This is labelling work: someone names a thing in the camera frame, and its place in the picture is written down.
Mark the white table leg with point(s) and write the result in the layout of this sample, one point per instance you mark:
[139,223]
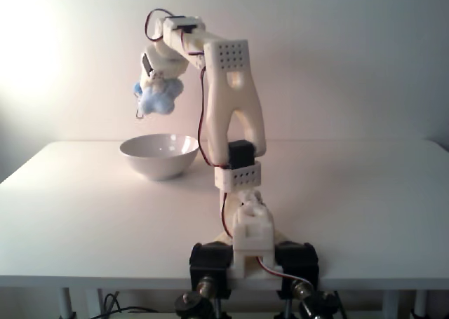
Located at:
[421,305]
[391,305]
[67,303]
[93,303]

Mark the skyblue star plush doll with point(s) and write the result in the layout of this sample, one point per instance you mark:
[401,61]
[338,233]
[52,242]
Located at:
[159,100]

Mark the white ceramic bowl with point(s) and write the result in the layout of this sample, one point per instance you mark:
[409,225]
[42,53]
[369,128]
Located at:
[159,157]

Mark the black table clamp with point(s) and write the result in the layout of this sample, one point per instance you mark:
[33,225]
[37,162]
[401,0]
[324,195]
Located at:
[210,263]
[298,261]

